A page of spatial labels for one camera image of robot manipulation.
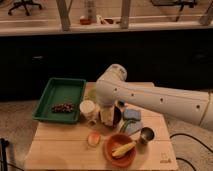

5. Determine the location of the dark grape bunch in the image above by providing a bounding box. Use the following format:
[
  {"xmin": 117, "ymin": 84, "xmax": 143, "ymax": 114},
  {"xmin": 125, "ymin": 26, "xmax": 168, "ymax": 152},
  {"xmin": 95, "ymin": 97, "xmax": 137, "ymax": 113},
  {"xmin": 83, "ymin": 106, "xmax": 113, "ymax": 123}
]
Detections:
[{"xmin": 51, "ymin": 103, "xmax": 74, "ymax": 113}]

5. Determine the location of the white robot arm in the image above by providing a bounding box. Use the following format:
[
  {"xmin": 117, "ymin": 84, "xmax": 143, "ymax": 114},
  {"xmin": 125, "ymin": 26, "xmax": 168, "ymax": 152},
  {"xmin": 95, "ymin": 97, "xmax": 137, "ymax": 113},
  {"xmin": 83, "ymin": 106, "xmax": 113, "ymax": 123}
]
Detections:
[{"xmin": 96, "ymin": 64, "xmax": 213, "ymax": 132}]

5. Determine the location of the green utensil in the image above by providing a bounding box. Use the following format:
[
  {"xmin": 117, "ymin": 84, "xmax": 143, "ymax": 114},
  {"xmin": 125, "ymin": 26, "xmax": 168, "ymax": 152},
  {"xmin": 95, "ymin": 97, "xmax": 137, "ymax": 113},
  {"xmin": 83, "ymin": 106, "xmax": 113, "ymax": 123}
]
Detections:
[{"xmin": 119, "ymin": 120, "xmax": 134, "ymax": 134}]

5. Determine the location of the white cup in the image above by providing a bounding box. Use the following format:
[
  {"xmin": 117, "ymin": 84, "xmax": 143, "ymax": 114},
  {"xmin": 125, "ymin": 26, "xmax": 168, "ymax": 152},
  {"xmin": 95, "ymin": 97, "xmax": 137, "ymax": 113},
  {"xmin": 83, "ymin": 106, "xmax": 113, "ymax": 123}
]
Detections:
[{"xmin": 79, "ymin": 100, "xmax": 96, "ymax": 118}]

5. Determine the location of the blue sponge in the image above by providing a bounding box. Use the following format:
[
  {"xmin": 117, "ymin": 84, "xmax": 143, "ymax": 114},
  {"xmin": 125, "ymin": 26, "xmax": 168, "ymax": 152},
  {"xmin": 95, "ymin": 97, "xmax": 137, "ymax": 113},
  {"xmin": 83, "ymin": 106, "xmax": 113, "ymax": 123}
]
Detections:
[{"xmin": 123, "ymin": 109, "xmax": 141, "ymax": 121}]

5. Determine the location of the grey cloth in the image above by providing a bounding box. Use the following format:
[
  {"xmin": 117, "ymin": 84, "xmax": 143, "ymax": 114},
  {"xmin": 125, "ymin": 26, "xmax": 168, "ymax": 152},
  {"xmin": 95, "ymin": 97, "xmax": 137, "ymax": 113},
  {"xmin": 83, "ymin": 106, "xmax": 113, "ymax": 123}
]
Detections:
[{"xmin": 125, "ymin": 122, "xmax": 143, "ymax": 135}]

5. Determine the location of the orange peach fruit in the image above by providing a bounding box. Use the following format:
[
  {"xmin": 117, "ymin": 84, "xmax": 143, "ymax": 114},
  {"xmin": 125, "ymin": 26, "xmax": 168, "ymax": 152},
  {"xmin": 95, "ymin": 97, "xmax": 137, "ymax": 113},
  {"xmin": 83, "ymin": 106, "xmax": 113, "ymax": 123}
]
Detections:
[{"xmin": 87, "ymin": 131, "xmax": 101, "ymax": 147}]

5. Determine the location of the orange clay bowl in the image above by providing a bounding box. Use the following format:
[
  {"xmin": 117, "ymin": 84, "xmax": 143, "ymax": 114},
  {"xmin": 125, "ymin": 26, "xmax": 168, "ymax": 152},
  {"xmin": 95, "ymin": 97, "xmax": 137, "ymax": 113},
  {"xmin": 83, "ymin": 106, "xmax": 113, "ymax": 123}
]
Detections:
[{"xmin": 103, "ymin": 133, "xmax": 136, "ymax": 168}]

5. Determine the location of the yellow corn cob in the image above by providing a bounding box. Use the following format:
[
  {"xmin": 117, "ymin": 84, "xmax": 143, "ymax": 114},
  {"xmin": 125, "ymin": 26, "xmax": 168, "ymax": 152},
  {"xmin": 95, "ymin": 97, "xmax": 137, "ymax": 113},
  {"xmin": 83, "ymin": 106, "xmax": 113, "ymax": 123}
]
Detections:
[{"xmin": 112, "ymin": 141, "xmax": 136, "ymax": 158}]

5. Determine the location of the metal cup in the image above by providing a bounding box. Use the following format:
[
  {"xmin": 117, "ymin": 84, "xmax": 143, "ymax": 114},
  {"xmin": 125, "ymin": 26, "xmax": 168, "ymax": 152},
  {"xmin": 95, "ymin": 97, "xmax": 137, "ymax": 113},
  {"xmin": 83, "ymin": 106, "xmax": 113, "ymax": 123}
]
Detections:
[{"xmin": 139, "ymin": 127, "xmax": 155, "ymax": 144}]

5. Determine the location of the green plastic tray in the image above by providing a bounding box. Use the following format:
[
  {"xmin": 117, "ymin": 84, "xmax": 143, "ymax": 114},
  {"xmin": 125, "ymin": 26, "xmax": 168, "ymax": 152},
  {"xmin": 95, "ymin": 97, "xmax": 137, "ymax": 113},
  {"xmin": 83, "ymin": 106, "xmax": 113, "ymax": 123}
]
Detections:
[{"xmin": 33, "ymin": 78, "xmax": 86, "ymax": 124}]

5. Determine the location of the red object on shelf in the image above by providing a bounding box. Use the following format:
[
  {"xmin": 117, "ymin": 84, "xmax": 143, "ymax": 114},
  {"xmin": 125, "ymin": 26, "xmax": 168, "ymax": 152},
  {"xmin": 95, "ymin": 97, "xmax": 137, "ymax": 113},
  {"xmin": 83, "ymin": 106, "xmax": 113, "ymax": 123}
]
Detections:
[{"xmin": 79, "ymin": 16, "xmax": 92, "ymax": 25}]

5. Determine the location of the black stand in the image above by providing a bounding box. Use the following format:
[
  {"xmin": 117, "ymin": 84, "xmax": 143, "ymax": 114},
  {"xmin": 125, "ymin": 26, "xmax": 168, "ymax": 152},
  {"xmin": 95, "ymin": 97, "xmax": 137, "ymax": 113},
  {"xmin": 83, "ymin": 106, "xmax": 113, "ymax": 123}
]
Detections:
[{"xmin": 0, "ymin": 138, "xmax": 9, "ymax": 171}]

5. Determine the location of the black office chair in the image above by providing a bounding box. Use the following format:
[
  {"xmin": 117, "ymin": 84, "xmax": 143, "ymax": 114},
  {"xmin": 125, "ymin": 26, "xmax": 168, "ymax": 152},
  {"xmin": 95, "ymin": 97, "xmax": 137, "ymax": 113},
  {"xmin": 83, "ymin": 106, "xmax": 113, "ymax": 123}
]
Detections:
[{"xmin": 8, "ymin": 0, "xmax": 43, "ymax": 16}]

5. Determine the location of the black floor cable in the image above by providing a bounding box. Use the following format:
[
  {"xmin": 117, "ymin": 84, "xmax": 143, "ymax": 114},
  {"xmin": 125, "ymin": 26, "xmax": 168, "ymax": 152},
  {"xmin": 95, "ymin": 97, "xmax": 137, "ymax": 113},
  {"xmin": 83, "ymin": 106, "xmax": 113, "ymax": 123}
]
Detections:
[{"xmin": 169, "ymin": 132, "xmax": 213, "ymax": 171}]

